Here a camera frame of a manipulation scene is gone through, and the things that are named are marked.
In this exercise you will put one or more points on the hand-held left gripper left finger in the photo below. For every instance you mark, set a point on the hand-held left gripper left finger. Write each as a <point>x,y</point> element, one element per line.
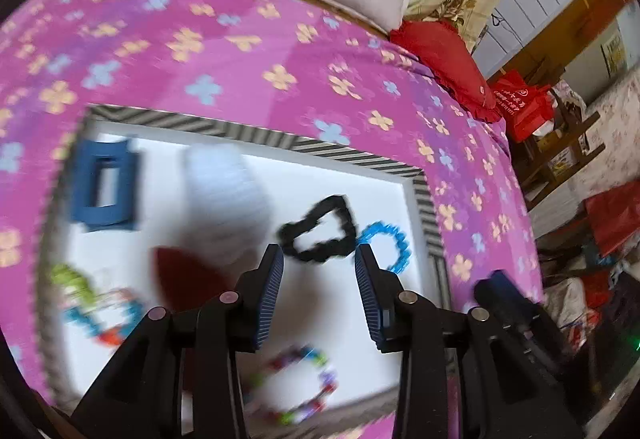
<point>270,289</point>

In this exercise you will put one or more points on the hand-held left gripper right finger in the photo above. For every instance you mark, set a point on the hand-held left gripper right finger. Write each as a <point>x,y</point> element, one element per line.
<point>370,294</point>

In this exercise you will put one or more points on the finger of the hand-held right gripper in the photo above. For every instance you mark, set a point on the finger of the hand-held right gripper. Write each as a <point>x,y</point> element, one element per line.
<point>502,291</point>

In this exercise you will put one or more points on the dark red cloth piece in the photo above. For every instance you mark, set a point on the dark red cloth piece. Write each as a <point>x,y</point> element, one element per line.
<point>185,276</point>

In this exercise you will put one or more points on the black scrunchie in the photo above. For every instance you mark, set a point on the black scrunchie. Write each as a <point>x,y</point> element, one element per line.
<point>337,206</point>

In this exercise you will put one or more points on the striped shallow cardboard box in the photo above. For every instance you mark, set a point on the striped shallow cardboard box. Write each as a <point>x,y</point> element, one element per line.
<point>350,199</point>

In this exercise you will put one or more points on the blue hair claw clip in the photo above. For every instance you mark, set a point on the blue hair claw clip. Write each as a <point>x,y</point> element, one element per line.
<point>82,199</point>

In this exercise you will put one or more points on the red plastic bag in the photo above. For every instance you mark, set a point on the red plastic bag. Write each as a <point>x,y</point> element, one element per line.
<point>615,219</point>

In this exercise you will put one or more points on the wooden chair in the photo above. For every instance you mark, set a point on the wooden chair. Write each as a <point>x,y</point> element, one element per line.
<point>575,129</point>

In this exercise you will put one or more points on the red shopping bag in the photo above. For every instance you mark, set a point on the red shopping bag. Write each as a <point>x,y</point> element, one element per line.
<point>520,109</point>

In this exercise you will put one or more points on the pale floral cloth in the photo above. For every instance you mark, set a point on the pale floral cloth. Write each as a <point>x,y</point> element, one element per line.
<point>620,119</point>

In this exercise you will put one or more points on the red ruffled pillow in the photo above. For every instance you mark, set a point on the red ruffled pillow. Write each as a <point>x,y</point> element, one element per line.
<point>445,64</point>

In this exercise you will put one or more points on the pink floral bedsheet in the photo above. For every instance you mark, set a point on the pink floral bedsheet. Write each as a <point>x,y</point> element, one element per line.
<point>200,44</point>

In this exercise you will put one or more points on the yellow wall poster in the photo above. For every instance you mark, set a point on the yellow wall poster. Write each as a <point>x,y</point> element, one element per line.
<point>614,53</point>

